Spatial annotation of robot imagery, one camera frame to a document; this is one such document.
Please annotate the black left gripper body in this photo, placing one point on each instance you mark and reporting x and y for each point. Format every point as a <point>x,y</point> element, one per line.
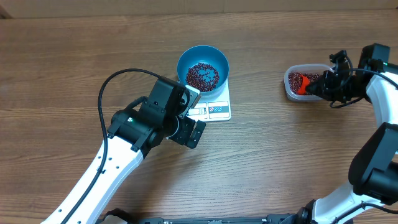
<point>181,136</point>

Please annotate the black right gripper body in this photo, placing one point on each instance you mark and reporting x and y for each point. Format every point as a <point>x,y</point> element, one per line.
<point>339,90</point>

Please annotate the blue bowl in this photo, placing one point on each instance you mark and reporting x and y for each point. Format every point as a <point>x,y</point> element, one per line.
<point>203,54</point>

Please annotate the red measuring scoop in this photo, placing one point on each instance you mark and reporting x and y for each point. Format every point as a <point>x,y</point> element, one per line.
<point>304,84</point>

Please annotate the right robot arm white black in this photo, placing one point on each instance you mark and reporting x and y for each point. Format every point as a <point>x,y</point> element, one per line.
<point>372,176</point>

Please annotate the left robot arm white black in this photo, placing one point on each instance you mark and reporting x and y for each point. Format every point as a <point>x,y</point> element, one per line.
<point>133,132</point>

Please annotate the white kitchen scale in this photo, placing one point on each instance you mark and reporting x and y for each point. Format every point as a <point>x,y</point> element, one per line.
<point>213,106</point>

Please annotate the red beans in bowl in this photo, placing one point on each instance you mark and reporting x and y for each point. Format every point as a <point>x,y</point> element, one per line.
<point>203,77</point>

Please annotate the clear plastic container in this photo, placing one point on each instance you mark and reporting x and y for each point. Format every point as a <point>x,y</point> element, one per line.
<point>305,68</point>

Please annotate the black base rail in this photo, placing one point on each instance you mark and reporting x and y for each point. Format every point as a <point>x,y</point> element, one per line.
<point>273,218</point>

